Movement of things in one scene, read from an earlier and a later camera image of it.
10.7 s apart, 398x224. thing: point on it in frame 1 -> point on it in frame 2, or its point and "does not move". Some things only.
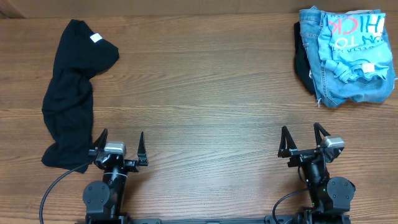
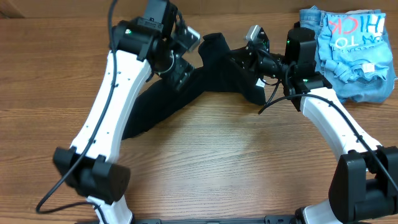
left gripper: x=134 y=165 -> x=180 y=73
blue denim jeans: x=330 y=92 does not move
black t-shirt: x=67 y=106 -> x=220 y=71
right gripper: x=286 y=150 -> x=250 y=58
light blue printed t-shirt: x=352 y=45 does not move
